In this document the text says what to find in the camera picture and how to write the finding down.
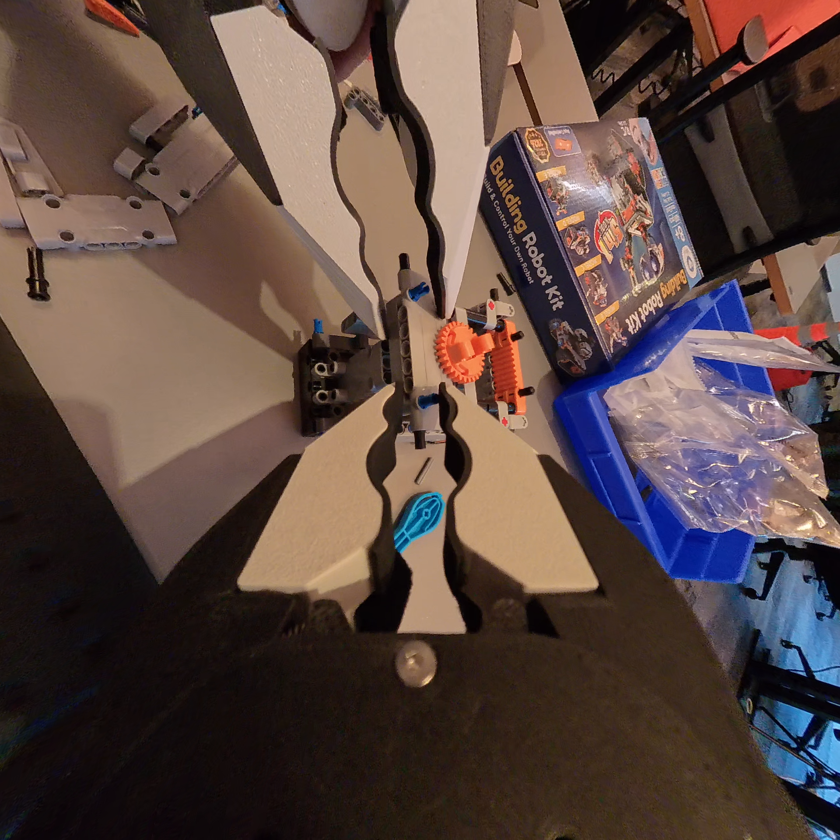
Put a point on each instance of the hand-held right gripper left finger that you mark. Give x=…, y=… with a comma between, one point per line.
x=315, y=525

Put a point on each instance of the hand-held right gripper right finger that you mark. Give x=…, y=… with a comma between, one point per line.
x=525, y=525

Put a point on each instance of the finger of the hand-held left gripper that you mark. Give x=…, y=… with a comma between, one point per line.
x=295, y=145
x=453, y=118

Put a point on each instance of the grey long bar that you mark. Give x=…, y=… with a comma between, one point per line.
x=184, y=158

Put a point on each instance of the orange gear frame assembly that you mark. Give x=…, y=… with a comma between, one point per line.
x=420, y=355

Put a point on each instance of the teal curved plastic piece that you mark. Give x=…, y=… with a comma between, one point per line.
x=418, y=521

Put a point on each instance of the blue plastic bin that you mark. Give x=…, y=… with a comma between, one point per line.
x=617, y=473

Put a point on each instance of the black connector pin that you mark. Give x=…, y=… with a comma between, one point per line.
x=505, y=284
x=37, y=276

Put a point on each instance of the blue robot kit box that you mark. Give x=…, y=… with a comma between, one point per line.
x=591, y=236

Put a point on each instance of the clear plastic bags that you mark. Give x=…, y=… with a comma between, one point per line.
x=722, y=446

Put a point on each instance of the orange container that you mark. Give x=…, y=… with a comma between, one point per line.
x=788, y=26

